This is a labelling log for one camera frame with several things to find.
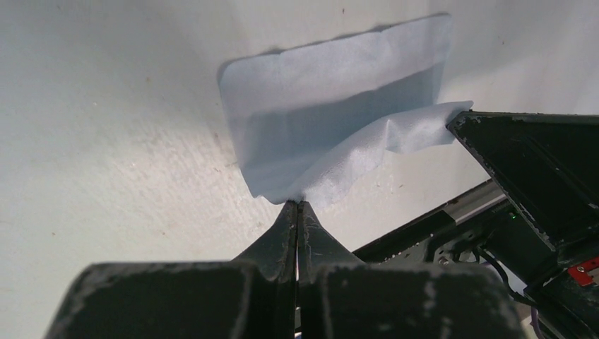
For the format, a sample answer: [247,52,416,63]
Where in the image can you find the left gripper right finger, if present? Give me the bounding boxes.
[297,202,525,338]

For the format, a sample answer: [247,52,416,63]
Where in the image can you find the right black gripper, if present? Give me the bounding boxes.
[355,111,598,338]

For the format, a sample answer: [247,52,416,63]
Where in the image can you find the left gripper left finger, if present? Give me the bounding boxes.
[46,201,298,338]

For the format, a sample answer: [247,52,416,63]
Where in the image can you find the blue cleaning cloth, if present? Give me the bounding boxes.
[218,13,472,207]

